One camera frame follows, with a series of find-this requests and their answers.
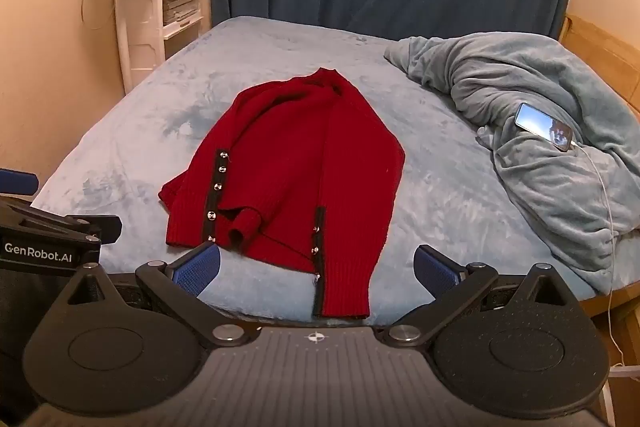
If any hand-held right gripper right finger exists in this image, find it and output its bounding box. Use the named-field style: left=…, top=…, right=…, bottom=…
left=377, top=244, right=573, bottom=350

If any light blue fleece blanket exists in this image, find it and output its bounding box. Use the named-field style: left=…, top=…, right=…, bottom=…
left=30, top=16, right=640, bottom=329

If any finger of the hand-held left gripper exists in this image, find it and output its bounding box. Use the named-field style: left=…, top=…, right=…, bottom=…
left=0, top=169, right=40, bottom=198

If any smartphone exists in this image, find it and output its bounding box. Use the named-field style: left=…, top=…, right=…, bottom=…
left=514, top=102, right=575, bottom=152

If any white charging cable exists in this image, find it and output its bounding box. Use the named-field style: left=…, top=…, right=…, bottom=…
left=569, top=142, right=626, bottom=368

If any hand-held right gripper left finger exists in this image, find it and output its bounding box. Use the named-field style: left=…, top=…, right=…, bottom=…
left=62, top=241, right=261, bottom=350

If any stack of papers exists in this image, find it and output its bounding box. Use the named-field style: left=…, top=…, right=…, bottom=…
left=163, top=0, right=199, bottom=26

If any red knit sweater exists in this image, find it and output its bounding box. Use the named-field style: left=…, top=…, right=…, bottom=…
left=158, top=67, right=406, bottom=321

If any grey-blue fleece blanket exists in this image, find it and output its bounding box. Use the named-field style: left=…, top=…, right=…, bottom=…
left=384, top=33, right=640, bottom=295

